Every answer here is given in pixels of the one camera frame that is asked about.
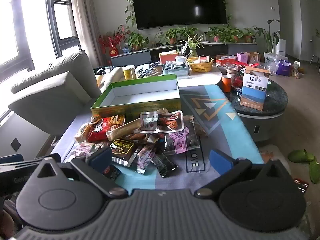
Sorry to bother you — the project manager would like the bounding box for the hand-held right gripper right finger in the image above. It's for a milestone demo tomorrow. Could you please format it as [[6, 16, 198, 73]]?
[[194, 149, 288, 200]]

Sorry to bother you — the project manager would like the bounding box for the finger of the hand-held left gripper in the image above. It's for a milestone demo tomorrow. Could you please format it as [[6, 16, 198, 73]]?
[[0, 153, 62, 173]]

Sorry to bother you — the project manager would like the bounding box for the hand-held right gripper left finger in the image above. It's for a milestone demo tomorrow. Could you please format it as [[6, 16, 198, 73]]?
[[32, 147, 128, 199]]

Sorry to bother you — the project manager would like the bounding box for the pile of snack packets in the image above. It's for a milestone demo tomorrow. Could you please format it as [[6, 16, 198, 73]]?
[[75, 107, 209, 179]]

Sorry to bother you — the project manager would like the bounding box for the green gift box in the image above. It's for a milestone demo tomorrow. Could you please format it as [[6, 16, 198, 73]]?
[[90, 74, 182, 119]]

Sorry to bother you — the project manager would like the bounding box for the blue patterned table cloth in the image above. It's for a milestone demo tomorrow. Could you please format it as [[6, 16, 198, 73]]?
[[51, 84, 265, 193]]

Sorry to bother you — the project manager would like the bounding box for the orange cup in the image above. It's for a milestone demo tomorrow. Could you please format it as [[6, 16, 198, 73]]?
[[222, 74, 234, 93]]

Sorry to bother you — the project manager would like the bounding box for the blue white carton box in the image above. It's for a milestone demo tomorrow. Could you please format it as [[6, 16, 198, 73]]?
[[241, 66, 272, 112]]

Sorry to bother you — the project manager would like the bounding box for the dark round coffee table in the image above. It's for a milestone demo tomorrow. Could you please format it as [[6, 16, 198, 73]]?
[[217, 66, 288, 143]]

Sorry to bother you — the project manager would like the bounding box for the grey sofa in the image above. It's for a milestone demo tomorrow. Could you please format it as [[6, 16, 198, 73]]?
[[7, 50, 103, 135]]

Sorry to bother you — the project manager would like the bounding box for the green slipper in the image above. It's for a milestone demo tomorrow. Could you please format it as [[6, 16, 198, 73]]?
[[309, 159, 320, 184], [287, 149, 316, 162]]

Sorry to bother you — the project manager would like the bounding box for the cream cloth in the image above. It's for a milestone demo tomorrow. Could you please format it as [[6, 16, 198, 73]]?
[[96, 66, 125, 90]]

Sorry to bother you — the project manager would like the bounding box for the yellow canister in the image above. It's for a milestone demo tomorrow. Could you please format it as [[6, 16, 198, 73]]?
[[122, 65, 137, 80]]

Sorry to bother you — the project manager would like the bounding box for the yellow woven basket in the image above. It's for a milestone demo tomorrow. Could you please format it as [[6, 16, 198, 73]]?
[[187, 57, 214, 73]]

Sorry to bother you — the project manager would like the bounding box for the red flat box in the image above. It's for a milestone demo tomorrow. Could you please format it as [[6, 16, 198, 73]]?
[[215, 56, 240, 67]]

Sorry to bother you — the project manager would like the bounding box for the teal storage tray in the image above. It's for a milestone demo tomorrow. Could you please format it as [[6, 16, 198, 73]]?
[[162, 62, 190, 75]]

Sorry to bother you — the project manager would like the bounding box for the small pink box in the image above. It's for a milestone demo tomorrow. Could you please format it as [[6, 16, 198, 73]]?
[[236, 52, 250, 64]]

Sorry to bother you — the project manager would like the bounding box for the brown cardboard box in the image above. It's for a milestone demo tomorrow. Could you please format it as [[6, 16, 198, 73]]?
[[248, 51, 262, 64]]

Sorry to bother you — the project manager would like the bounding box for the clear plastic bag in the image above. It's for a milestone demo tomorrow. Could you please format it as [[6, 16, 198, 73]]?
[[264, 52, 283, 75]]

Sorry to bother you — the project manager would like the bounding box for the grey television cabinet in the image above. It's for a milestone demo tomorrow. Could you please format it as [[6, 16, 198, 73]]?
[[110, 42, 258, 67]]

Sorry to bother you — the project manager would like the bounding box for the purple gift bag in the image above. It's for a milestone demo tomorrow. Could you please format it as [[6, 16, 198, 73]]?
[[276, 59, 292, 77]]

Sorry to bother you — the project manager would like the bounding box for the orange tissue box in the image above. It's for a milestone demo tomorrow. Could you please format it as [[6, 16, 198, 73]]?
[[159, 51, 179, 64]]

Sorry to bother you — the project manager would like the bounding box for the spider plant in vase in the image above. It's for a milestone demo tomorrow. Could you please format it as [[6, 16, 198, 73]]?
[[181, 34, 205, 58]]

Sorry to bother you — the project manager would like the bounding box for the red flower decoration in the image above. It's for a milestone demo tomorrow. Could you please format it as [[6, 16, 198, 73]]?
[[97, 25, 130, 57]]

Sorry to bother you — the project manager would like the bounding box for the potted green plant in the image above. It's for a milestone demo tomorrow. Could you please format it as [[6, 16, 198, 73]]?
[[127, 32, 149, 51], [205, 26, 244, 43], [164, 27, 198, 45], [242, 27, 255, 43]]

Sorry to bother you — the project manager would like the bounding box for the white air purifier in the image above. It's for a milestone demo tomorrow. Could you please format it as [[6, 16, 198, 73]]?
[[276, 39, 287, 55]]

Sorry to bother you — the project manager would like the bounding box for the tall broad-leaf plant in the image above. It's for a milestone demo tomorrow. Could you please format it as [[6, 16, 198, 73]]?
[[254, 19, 281, 54]]

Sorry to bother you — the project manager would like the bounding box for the beige curtain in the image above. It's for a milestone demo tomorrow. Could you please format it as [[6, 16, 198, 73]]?
[[70, 0, 100, 68]]

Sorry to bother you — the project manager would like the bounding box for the window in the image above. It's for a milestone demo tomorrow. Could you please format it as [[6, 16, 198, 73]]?
[[0, 0, 80, 83]]

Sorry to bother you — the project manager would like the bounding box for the trailing vine plant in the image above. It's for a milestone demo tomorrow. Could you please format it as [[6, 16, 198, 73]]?
[[124, 0, 141, 28], [222, 0, 233, 28]]

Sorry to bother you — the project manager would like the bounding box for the black wall television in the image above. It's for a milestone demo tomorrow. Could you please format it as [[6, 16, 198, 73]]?
[[130, 0, 228, 30]]

